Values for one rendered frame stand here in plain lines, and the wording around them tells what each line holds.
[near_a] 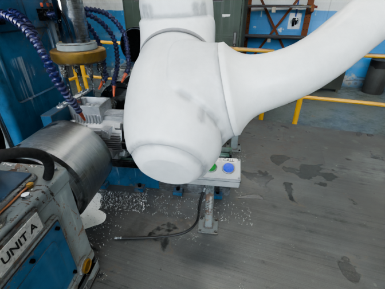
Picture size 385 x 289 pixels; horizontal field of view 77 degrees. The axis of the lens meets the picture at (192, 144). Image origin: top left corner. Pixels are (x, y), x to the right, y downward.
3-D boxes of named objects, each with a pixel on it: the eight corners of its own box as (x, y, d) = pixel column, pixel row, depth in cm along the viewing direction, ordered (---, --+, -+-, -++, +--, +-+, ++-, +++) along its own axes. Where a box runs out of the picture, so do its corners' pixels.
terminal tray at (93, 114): (72, 123, 93) (67, 105, 89) (86, 112, 102) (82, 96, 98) (101, 125, 91) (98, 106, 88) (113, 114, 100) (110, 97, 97)
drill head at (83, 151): (-31, 264, 59) (-91, 184, 47) (59, 174, 91) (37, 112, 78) (63, 277, 56) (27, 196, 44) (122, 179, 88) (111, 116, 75)
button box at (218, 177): (181, 183, 72) (179, 175, 68) (184, 163, 76) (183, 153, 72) (239, 188, 70) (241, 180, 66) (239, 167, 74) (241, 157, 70)
